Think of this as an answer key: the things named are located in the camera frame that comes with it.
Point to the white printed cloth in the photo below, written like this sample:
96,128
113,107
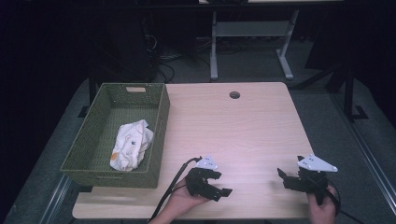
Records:
130,146

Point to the person's left hand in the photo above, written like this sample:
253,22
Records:
180,202

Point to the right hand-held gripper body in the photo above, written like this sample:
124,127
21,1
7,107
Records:
313,180

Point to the green woven basket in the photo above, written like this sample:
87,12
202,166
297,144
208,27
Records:
102,124

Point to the person's right hand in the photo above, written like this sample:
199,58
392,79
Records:
323,214

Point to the dark cabinet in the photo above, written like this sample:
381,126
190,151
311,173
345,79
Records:
130,49

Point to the black metal stand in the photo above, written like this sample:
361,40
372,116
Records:
91,90
348,93

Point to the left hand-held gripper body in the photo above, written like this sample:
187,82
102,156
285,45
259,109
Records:
196,183

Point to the white metal desk frame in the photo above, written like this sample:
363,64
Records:
249,29

